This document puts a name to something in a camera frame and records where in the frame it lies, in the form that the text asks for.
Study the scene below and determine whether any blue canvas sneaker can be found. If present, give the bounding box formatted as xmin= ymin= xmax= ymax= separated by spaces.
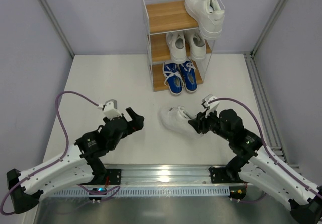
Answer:
xmin=179 ymin=60 xmax=197 ymax=93
xmin=162 ymin=62 xmax=184 ymax=96

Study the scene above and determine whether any white lace sneaker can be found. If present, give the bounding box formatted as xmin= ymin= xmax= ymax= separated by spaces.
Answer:
xmin=166 ymin=31 xmax=187 ymax=64
xmin=185 ymin=30 xmax=206 ymax=62

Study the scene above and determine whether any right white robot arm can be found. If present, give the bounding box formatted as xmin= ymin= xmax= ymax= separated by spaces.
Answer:
xmin=188 ymin=109 xmax=321 ymax=223

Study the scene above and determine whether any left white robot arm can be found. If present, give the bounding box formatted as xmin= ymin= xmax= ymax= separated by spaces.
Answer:
xmin=7 ymin=107 xmax=144 ymax=214

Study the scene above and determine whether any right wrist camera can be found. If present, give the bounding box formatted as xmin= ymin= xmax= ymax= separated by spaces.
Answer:
xmin=202 ymin=94 xmax=220 ymax=118

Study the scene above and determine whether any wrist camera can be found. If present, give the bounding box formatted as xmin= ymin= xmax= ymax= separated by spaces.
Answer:
xmin=202 ymin=94 xmax=220 ymax=118
xmin=97 ymin=99 xmax=122 ymax=120

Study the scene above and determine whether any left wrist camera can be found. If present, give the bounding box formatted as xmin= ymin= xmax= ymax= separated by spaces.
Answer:
xmin=97 ymin=99 xmax=122 ymax=120

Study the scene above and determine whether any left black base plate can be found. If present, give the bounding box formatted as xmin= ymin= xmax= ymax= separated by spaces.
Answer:
xmin=102 ymin=169 xmax=122 ymax=186

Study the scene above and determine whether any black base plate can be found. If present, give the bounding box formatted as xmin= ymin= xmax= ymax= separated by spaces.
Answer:
xmin=209 ymin=166 xmax=231 ymax=184
xmin=102 ymin=169 xmax=122 ymax=186

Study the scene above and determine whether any aluminium mounting rail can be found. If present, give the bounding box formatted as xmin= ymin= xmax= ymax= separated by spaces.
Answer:
xmin=103 ymin=163 xmax=300 ymax=184

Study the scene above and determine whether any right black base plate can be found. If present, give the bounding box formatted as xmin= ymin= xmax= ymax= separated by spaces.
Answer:
xmin=209 ymin=166 xmax=231 ymax=184

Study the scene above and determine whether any slotted cable duct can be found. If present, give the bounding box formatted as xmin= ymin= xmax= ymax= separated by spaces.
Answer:
xmin=52 ymin=186 xmax=230 ymax=198

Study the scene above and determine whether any white wire shoe shelf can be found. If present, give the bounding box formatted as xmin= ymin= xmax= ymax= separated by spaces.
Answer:
xmin=141 ymin=0 xmax=225 ymax=92

